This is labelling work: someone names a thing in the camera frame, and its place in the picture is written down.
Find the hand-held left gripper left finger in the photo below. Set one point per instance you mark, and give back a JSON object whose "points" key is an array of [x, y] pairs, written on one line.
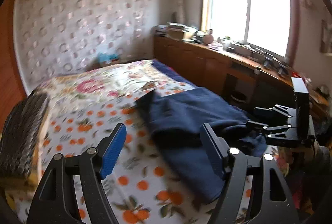
{"points": [[114, 151]]}

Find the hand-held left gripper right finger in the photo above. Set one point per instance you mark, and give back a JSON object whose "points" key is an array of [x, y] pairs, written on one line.
{"points": [[211, 148]]}

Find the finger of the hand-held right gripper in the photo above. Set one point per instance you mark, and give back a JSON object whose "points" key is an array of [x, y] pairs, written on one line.
{"points": [[282, 135], [275, 111]]}

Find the navy t-shirt with orange print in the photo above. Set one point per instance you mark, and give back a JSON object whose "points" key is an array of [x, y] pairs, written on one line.
{"points": [[186, 120]]}

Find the dark waste bin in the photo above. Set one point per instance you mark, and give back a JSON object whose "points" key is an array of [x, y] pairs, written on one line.
{"points": [[237, 99]]}

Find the orange fruit print bed sheet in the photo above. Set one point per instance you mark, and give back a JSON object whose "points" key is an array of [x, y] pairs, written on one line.
{"points": [[145, 177]]}

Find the pile of desk items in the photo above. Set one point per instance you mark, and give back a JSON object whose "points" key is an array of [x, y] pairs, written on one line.
{"points": [[249, 51]]}

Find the floral quilt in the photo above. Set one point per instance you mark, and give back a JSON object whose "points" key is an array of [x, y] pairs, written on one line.
{"points": [[88, 86]]}

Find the long wooden desk cabinet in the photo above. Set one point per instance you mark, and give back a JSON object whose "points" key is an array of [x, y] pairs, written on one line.
{"points": [[197, 63]]}

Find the navy blanket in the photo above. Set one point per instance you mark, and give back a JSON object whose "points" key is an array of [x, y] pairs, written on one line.
{"points": [[168, 72]]}

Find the blue bag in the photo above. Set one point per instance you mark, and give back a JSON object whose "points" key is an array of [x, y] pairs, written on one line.
{"points": [[107, 58]]}

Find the dark woven pillow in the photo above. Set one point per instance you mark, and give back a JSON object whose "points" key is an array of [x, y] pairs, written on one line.
{"points": [[23, 130]]}

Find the pink jar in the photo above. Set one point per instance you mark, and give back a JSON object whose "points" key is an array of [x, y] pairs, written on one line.
{"points": [[208, 38]]}

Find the window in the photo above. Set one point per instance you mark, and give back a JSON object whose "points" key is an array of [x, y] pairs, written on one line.
{"points": [[249, 5]]}

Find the pile of books and papers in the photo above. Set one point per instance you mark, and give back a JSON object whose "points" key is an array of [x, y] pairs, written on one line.
{"points": [[176, 30]]}

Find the wooden wardrobe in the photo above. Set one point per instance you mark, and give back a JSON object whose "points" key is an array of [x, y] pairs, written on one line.
{"points": [[9, 70]]}

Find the framed wall picture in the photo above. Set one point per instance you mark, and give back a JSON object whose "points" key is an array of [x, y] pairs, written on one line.
{"points": [[326, 37]]}

